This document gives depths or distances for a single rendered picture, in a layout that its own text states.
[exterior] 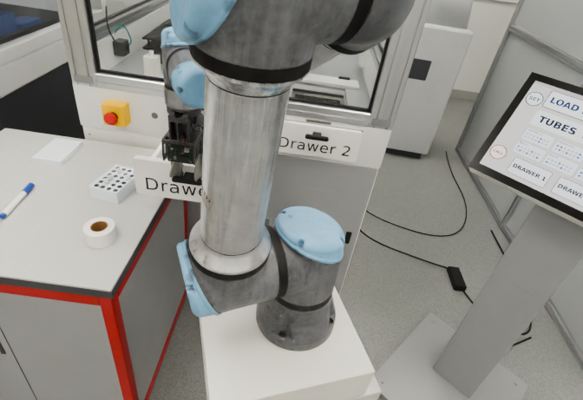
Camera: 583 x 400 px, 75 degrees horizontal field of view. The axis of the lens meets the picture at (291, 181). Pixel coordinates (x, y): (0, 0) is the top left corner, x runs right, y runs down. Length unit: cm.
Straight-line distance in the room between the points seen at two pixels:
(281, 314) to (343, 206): 79
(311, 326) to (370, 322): 120
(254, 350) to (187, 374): 95
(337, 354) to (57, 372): 84
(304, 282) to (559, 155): 78
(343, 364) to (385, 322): 119
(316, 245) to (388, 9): 35
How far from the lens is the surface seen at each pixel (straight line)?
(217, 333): 74
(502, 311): 148
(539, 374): 211
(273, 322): 71
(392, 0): 36
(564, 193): 114
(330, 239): 59
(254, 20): 31
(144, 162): 101
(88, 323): 108
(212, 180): 43
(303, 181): 135
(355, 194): 138
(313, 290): 64
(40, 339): 122
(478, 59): 480
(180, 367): 168
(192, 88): 67
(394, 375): 174
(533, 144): 118
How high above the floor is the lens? 146
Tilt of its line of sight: 34 degrees down
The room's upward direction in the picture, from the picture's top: 9 degrees clockwise
